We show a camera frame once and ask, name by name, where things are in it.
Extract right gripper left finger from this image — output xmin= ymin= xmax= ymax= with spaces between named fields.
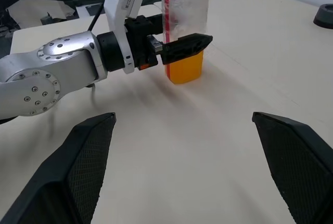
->
xmin=0 ymin=112 xmax=117 ymax=224

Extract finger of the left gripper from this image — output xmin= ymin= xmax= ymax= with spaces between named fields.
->
xmin=152 ymin=33 xmax=214 ymax=66
xmin=145 ymin=13 xmax=164 ymax=36

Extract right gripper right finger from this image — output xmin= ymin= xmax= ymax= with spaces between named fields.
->
xmin=252 ymin=111 xmax=333 ymax=224

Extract orange juice bottle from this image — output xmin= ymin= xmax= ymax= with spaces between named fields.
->
xmin=161 ymin=0 xmax=210 ymax=86

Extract brown cardboard sheet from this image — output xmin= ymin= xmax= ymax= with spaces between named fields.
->
xmin=6 ymin=0 xmax=76 ymax=30

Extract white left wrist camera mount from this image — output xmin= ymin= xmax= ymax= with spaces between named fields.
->
xmin=103 ymin=0 xmax=147 ymax=75

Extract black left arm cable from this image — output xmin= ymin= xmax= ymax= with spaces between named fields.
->
xmin=87 ymin=0 xmax=105 ymax=32

